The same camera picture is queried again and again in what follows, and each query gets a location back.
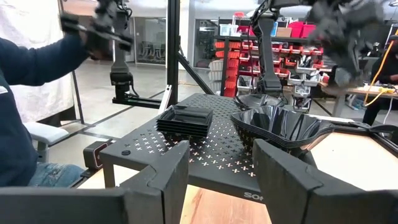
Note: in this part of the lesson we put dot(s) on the clear plastic box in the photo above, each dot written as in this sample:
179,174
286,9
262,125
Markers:
228,30

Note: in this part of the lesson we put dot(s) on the small red storage bin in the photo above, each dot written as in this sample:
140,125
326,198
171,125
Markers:
230,84
231,63
231,73

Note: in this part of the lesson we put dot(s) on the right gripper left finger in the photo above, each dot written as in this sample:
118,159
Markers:
93,205

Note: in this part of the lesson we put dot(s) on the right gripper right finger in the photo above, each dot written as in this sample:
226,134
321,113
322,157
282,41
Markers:
311,202

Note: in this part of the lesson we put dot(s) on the black wavy square mini plate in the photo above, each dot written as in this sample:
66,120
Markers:
280,124

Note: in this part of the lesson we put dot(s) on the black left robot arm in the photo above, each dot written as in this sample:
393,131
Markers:
268,56

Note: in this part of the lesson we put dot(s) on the white fabric partition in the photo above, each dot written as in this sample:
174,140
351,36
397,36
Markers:
31,18

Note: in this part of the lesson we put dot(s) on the person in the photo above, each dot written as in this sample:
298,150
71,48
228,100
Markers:
385,68
18,124

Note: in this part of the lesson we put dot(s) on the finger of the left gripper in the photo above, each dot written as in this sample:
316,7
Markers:
348,68

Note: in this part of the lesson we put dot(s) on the small black camera box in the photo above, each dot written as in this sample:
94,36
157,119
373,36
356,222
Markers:
93,155

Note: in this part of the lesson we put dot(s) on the black shelf rack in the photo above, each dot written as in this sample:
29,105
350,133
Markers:
236,38

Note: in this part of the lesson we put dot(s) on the large red storage bin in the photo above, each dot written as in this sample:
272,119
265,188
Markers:
295,29
308,32

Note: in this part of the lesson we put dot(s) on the wooden desk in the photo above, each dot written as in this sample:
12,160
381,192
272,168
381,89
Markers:
354,91

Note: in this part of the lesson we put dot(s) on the brown cardboard box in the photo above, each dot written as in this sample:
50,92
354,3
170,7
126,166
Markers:
283,32

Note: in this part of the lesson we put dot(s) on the black perforated metal stand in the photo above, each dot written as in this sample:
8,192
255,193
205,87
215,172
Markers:
217,183

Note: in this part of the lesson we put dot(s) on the white office chair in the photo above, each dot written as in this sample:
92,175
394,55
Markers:
43,132

